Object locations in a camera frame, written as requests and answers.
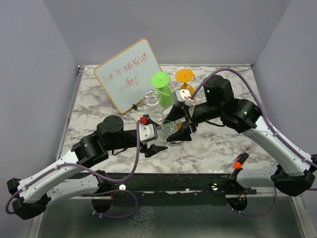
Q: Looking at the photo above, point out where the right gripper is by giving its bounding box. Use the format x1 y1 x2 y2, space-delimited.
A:
162 102 223 142

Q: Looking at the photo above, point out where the small clear orange cup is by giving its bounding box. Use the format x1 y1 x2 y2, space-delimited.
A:
157 120 177 143

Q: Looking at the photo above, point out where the green plastic goblet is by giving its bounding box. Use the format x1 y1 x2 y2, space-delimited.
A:
151 72 172 108

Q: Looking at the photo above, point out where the orange plastic cup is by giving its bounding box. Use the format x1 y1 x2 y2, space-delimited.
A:
175 68 195 95

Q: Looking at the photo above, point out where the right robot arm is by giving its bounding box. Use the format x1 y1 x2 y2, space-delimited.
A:
167 73 317 196

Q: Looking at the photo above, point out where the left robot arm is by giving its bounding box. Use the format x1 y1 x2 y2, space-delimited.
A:
5 115 168 220

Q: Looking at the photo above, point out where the chrome wine glass rack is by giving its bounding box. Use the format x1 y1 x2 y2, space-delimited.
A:
144 69 195 145

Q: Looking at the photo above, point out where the small whiteboard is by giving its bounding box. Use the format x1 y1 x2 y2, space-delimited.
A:
94 38 161 114

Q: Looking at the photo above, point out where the orange black marker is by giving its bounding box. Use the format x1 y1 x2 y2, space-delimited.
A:
233 153 249 169

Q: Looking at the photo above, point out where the red pen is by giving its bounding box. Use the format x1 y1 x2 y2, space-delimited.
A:
230 146 250 166

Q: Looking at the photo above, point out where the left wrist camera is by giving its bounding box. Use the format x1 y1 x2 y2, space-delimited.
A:
138 117 158 143

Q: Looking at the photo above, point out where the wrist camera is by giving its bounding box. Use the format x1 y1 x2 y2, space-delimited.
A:
138 117 158 143
171 89 195 107

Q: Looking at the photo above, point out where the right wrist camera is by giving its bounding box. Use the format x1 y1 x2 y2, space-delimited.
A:
171 89 195 107

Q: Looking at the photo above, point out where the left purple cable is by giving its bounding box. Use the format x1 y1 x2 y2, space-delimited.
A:
5 121 143 214

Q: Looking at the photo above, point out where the purple cable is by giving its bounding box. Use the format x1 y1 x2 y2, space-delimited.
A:
190 68 317 169
5 121 143 214

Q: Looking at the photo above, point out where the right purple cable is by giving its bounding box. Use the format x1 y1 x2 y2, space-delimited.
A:
190 68 317 169

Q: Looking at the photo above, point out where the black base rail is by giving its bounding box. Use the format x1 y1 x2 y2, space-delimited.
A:
60 172 258 206

